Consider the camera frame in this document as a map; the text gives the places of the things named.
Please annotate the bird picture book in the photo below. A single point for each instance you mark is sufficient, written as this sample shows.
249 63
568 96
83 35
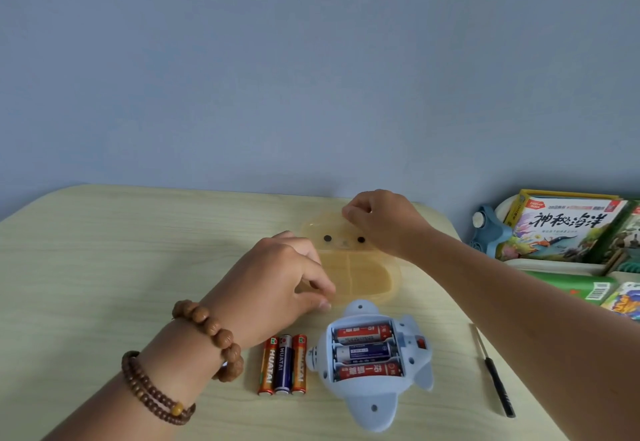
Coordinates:
627 240

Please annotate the blue toy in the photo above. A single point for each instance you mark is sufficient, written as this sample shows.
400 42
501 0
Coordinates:
372 408

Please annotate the black screwdriver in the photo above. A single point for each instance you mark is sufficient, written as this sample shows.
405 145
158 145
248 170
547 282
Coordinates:
500 385

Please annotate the children's book rack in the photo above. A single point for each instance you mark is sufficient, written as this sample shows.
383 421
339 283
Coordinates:
487 240

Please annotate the person's right forearm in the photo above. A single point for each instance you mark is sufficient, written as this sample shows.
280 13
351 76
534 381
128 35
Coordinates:
525 315

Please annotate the person's left hand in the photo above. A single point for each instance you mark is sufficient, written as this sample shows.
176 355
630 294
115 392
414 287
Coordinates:
270 290

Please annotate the ocean picture book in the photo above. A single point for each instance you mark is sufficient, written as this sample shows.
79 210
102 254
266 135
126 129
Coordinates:
560 230

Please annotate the person's left forearm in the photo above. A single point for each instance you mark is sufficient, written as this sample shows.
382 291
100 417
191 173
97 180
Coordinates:
165 365

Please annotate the orange bear storage box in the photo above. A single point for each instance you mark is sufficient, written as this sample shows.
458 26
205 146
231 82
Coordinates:
360 275

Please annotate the dark navy battery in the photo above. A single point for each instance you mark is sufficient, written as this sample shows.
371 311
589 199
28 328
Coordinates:
283 364

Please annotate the blue beetle book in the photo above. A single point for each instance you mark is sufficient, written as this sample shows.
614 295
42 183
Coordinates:
625 303

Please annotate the green fish book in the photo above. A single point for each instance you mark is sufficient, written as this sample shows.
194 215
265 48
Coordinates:
570 283

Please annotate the person's right hand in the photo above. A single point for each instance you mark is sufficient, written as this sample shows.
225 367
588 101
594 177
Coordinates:
390 220

